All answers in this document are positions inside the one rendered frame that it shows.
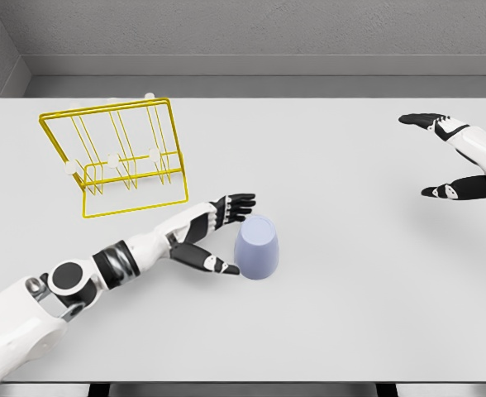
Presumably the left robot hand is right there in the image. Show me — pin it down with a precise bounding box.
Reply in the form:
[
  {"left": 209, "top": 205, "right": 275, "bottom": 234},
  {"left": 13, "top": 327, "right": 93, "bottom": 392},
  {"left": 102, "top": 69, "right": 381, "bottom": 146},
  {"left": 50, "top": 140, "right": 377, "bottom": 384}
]
[{"left": 155, "top": 192, "right": 257, "bottom": 276}]

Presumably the lavender cup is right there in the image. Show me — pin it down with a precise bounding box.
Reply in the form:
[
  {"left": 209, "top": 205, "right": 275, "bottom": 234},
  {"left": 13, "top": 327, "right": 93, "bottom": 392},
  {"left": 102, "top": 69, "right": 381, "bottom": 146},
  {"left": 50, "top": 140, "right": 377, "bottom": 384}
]
[{"left": 233, "top": 213, "right": 281, "bottom": 282}]

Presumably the yellow wire cup holder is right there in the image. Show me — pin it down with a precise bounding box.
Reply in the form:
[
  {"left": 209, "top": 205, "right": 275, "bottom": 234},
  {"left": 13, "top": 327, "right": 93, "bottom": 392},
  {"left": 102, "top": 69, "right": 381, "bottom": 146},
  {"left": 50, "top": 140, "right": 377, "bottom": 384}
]
[{"left": 38, "top": 93, "right": 190, "bottom": 219}]

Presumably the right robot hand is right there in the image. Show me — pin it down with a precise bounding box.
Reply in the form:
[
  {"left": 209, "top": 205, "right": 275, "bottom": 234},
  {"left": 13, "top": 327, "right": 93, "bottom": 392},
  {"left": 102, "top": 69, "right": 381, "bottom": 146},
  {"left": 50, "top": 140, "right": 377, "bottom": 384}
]
[{"left": 398, "top": 112, "right": 486, "bottom": 200}]

